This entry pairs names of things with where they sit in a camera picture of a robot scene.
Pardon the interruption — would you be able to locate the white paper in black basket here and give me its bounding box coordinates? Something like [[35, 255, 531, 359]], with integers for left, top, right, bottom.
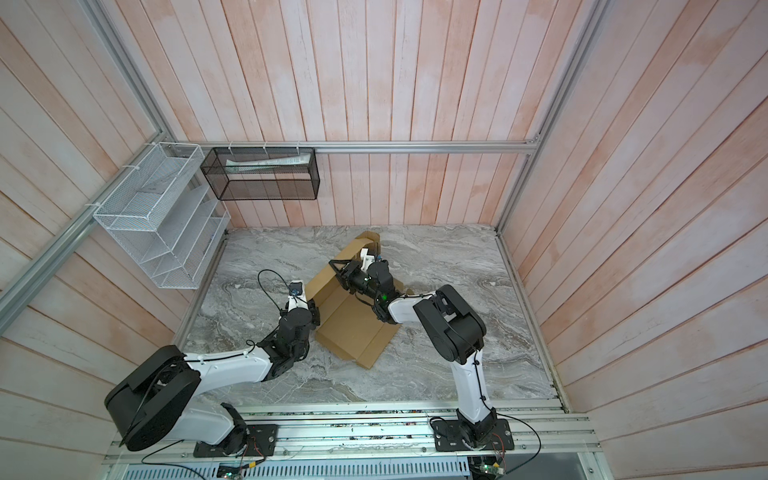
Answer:
[[224, 154, 312, 174]]

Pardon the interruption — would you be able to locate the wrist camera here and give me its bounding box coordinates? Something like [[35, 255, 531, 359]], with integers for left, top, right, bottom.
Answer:
[[287, 280, 308, 310], [359, 248, 378, 271]]

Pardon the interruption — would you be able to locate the left green circuit board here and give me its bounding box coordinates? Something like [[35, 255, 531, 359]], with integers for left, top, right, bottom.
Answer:
[[216, 465, 247, 480]]

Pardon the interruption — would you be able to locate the white wire mesh shelf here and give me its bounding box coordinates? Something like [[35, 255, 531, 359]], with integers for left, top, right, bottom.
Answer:
[[94, 142, 230, 290]]

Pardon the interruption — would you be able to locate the aluminium mounting rail frame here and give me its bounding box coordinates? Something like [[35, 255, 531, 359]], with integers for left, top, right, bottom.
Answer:
[[101, 398, 601, 466]]

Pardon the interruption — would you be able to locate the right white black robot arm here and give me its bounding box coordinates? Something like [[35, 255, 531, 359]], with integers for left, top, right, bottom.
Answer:
[[329, 255, 498, 446]]

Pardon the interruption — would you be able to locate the white slotted cable duct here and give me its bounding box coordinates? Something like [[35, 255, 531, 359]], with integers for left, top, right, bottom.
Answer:
[[117, 457, 472, 479]]

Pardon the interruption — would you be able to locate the right green circuit board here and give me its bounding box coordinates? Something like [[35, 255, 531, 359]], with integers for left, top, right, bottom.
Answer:
[[467, 457, 505, 480]]

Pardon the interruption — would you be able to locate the brown cardboard box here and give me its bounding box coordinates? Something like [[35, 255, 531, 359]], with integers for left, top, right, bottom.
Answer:
[[306, 231, 405, 369]]

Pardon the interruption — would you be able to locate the green circuit board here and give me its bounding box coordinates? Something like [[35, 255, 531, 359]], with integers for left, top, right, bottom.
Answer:
[[216, 465, 247, 480], [467, 457, 505, 480]]

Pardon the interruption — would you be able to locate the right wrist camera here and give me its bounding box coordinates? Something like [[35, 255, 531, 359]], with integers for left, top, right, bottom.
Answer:
[[359, 248, 378, 271]]

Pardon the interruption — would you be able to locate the black wire mesh basket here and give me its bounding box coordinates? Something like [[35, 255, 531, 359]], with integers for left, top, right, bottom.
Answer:
[[201, 146, 321, 201]]

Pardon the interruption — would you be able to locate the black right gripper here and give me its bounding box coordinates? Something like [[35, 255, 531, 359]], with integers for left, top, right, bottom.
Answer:
[[331, 260, 383, 304]]

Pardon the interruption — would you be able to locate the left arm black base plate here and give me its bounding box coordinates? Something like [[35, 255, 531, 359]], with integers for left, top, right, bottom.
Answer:
[[193, 424, 279, 458]]

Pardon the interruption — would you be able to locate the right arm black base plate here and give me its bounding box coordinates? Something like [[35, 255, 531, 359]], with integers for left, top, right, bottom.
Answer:
[[428, 417, 514, 453]]

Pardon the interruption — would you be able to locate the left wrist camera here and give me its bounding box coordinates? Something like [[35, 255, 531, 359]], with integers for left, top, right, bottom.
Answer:
[[287, 280, 308, 310]]

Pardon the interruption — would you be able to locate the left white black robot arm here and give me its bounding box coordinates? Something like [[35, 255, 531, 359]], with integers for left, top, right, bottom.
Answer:
[[104, 297, 320, 455]]

